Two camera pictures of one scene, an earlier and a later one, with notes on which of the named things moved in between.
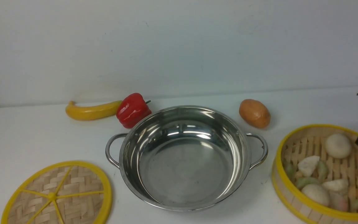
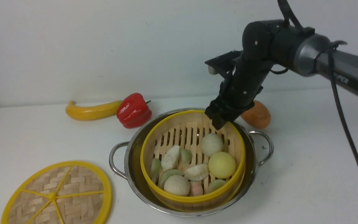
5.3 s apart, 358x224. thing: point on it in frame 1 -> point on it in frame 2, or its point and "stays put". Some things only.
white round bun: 316,192 -> 177,185
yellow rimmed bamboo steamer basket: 320,175 -> 188,165
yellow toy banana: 84,113 stays put
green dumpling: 302,181 -> 165,174
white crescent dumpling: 337,184 -> 197,173
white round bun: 338,146 -> 211,143
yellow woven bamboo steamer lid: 76,192 stays put
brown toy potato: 255,113 stays put
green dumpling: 323,170 -> 185,156
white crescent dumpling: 307,165 -> 170,158
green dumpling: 291,170 -> 156,168
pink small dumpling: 338,201 -> 196,188
